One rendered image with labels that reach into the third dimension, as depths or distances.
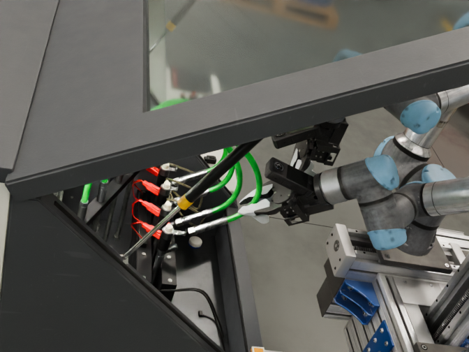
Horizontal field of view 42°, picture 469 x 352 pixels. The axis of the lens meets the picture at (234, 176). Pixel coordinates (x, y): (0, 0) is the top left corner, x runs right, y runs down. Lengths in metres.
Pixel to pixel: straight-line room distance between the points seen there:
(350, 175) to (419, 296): 0.66
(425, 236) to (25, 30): 1.18
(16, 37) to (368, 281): 1.19
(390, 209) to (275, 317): 1.68
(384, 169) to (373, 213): 0.10
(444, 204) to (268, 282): 1.79
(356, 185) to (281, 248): 1.99
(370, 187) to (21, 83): 0.70
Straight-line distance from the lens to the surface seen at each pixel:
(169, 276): 1.52
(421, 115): 1.37
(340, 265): 1.80
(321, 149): 1.46
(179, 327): 1.14
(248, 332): 1.52
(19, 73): 1.12
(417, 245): 1.82
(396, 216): 1.32
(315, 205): 1.37
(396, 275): 1.89
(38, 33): 1.26
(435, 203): 1.38
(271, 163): 1.31
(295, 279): 3.13
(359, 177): 1.29
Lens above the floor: 2.07
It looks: 35 degrees down
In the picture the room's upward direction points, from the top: 20 degrees clockwise
